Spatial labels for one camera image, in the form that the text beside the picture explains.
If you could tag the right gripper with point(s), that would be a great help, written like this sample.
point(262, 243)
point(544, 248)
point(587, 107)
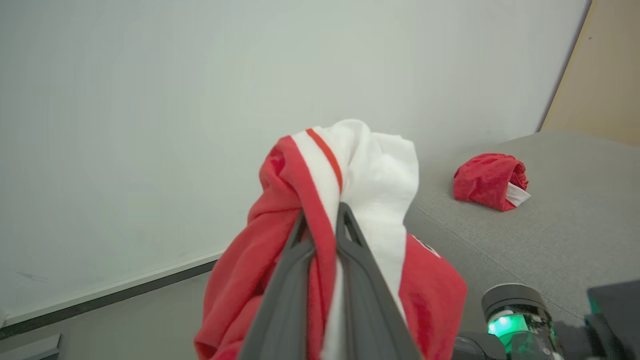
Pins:
point(512, 300)

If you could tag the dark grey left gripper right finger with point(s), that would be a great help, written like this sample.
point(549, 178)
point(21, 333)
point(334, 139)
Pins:
point(367, 310)

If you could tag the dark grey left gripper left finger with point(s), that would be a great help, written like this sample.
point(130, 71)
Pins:
point(285, 310)

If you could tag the plain red garment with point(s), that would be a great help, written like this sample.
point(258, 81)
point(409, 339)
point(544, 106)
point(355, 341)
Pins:
point(482, 180)

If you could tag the red and white striped garment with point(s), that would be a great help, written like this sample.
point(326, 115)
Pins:
point(380, 175)

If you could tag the grey fabric sofa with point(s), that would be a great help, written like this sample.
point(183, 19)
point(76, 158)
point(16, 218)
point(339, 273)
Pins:
point(550, 240)

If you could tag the black skirting strip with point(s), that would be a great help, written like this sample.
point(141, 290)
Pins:
point(125, 294)

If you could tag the white wall panel trim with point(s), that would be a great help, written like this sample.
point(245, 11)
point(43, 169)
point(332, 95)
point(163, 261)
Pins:
point(125, 284)

